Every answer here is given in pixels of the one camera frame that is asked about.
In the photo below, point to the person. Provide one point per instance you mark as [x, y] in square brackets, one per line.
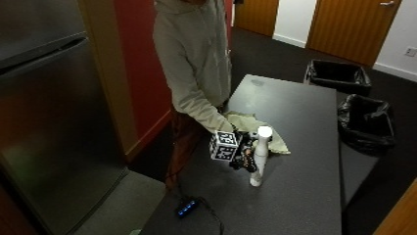
[193, 65]

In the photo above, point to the black-lined trash bin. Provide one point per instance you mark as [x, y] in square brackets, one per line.
[338, 75]
[365, 122]

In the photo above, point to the stainless steel refrigerator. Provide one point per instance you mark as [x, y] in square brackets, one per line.
[52, 114]

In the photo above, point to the white wall outlet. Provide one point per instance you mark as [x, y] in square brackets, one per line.
[410, 51]

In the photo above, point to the white marker cube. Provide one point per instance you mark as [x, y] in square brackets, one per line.
[224, 146]

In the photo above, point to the white spray bottle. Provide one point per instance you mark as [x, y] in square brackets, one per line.
[260, 156]

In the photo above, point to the black hub with blue lights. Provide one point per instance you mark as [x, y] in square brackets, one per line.
[188, 207]

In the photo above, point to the pale yellow cloth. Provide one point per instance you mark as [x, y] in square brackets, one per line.
[253, 130]

